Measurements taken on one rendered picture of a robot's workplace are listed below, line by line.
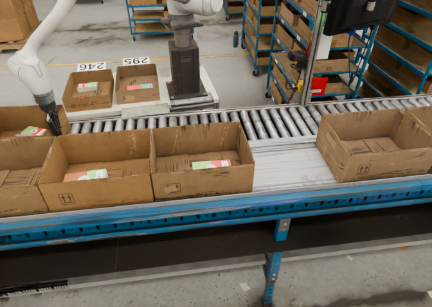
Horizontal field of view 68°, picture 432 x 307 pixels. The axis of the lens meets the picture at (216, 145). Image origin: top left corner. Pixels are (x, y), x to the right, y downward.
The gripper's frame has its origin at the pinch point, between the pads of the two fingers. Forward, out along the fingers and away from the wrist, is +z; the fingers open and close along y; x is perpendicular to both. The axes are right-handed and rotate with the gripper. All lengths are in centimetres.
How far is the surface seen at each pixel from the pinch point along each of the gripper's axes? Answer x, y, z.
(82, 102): -3.8, 39.1, 4.1
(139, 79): -36, 76, 9
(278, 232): -102, -64, 17
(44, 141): -6.1, -29.4, -17.3
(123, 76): -25, 82, 9
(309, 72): -145, 27, -13
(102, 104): -15.3, 39.9, 6.9
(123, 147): -37.6, -29.3, -10.5
